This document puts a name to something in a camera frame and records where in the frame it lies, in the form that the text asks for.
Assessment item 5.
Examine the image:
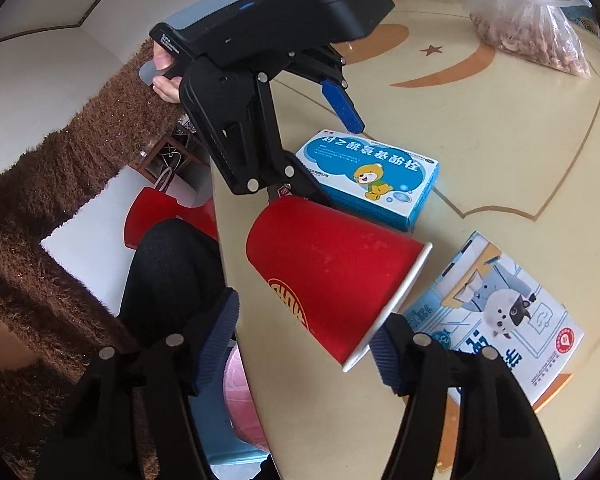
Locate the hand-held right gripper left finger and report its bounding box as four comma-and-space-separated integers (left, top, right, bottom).
35, 287, 241, 480

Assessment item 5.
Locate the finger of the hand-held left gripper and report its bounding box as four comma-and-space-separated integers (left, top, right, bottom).
280, 42, 366, 135
179, 55, 333, 207

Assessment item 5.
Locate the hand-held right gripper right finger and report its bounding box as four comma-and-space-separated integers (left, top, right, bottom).
370, 312, 561, 480

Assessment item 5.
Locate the blue cartoon medicine box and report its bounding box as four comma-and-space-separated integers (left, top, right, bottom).
295, 129, 441, 233

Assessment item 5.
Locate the pink-lined trash bin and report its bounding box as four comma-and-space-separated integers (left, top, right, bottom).
222, 347, 271, 453

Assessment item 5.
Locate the red paper cup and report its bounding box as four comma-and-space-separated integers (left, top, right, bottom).
245, 195, 433, 373

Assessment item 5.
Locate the blue and white milk carton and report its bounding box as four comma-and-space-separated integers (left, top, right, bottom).
402, 231, 586, 406

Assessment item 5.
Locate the person's left forearm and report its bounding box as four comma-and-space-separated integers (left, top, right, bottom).
0, 40, 193, 241

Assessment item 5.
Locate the person's left hand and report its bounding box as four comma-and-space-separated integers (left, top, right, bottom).
151, 42, 186, 106

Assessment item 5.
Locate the wooden chair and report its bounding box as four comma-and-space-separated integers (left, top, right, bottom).
130, 110, 213, 206

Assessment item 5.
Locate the person's dark trousered leg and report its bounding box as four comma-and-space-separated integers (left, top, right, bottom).
116, 219, 231, 351

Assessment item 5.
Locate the light blue plastic stool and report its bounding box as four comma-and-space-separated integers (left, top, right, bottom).
190, 395, 276, 480

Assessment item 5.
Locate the red plastic stool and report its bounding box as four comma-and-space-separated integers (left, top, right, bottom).
124, 186, 218, 251

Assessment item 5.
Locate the clear plastic bag of peanuts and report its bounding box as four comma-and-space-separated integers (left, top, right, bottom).
467, 0, 593, 78

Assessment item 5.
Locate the person's brown fuzzy coat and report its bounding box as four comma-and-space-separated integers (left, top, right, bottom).
0, 230, 161, 480

